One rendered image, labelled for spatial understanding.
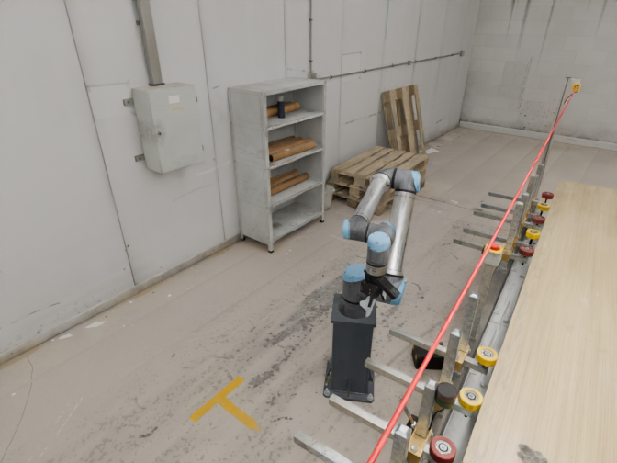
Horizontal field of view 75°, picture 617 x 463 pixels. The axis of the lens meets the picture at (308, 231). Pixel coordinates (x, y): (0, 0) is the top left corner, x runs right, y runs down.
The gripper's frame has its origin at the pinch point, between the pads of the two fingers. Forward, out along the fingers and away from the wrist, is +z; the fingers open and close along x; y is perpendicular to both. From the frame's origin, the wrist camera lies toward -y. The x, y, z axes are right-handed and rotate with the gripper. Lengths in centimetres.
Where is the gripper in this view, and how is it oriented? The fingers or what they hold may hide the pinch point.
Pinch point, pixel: (376, 310)
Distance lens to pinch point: 188.1
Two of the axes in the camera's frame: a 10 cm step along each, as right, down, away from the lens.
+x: -6.3, 3.7, -6.9
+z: 0.0, 8.8, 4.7
